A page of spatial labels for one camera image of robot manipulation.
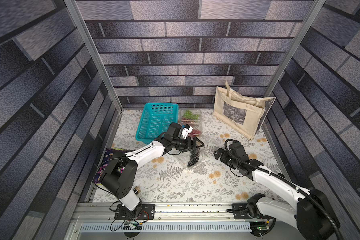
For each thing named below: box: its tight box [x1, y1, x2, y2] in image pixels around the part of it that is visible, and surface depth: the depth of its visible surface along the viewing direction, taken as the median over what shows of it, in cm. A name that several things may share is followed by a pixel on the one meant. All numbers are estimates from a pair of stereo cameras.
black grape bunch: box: [187, 147, 200, 168], surface depth 92 cm
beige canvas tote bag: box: [212, 80, 276, 140], surface depth 97 cm
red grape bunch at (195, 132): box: [190, 129, 201, 136], surface depth 105 cm
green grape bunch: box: [183, 110, 200, 120], surface depth 112 cm
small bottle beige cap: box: [133, 186, 141, 195], surface depth 79 cm
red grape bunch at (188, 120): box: [181, 118, 197, 124], surface depth 109 cm
